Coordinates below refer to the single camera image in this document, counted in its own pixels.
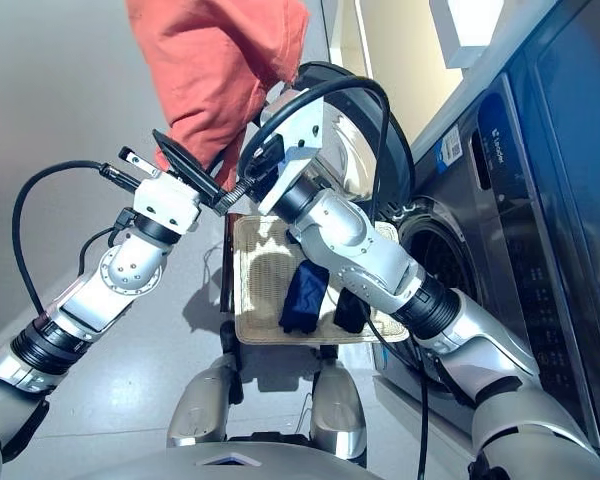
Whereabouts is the silver robot leg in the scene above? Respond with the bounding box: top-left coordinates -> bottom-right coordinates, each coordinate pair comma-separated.
167,352 -> 241,449
309,357 -> 369,461

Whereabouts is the white counter shelf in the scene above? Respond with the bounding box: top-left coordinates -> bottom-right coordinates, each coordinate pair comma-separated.
427,0 -> 527,71

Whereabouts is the black garment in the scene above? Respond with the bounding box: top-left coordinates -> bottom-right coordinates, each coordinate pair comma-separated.
332,287 -> 374,334

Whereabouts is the grey washing machine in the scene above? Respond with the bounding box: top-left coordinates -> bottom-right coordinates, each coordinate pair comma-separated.
369,0 -> 600,480

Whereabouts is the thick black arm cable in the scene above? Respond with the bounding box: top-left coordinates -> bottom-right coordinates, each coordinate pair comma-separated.
12,159 -> 141,316
237,74 -> 431,480

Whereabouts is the silver robot torso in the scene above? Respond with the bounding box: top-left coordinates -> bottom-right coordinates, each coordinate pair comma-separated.
94,439 -> 381,480

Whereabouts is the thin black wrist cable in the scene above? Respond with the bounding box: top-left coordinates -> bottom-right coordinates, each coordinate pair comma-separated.
77,207 -> 137,276

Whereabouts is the orange garment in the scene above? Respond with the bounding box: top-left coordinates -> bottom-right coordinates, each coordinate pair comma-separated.
124,0 -> 311,191

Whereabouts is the navy blue garment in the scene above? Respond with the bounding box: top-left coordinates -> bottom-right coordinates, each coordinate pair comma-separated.
279,259 -> 331,336

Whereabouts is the pale woven laundry basket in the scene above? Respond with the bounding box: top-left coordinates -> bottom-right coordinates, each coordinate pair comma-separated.
232,214 -> 411,346

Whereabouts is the round washing machine door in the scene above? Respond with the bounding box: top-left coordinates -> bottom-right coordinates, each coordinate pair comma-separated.
289,59 -> 416,221

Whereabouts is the blue sticker with barcode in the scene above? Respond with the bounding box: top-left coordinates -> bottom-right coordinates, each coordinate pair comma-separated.
433,124 -> 464,174

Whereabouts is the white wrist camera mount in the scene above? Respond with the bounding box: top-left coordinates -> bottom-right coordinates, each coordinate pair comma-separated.
257,88 -> 331,217
132,175 -> 204,236

